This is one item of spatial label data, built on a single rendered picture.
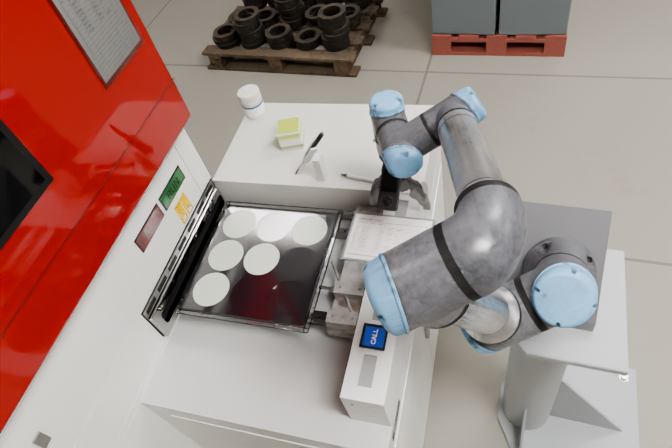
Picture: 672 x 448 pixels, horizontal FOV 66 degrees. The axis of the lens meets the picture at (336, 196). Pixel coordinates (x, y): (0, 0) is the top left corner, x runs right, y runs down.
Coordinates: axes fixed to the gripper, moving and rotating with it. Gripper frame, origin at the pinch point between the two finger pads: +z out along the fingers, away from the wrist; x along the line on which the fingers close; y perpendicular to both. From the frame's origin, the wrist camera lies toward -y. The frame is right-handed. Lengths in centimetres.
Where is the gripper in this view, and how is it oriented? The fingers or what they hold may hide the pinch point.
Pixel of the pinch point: (400, 210)
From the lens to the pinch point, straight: 135.5
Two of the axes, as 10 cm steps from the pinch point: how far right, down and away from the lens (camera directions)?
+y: 2.4, -7.7, 5.9
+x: -9.5, -0.7, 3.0
